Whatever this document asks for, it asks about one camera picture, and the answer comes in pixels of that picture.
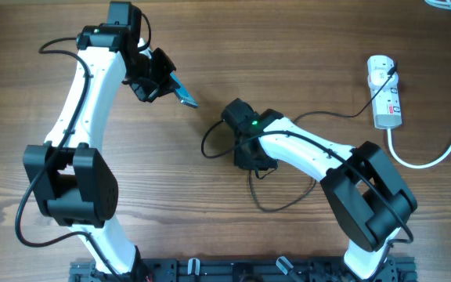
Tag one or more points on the white power strip socket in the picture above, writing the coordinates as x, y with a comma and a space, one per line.
383, 83

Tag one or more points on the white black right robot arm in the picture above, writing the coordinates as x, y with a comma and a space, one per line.
369, 198

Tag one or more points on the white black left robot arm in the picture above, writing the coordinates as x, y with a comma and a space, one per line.
69, 178

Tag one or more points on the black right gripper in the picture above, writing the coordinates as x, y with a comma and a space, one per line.
240, 160

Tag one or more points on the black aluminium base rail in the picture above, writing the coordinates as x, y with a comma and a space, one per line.
395, 269

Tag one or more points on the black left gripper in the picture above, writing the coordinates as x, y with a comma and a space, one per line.
163, 85

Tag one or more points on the blue screen smartphone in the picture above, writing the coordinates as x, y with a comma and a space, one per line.
182, 94

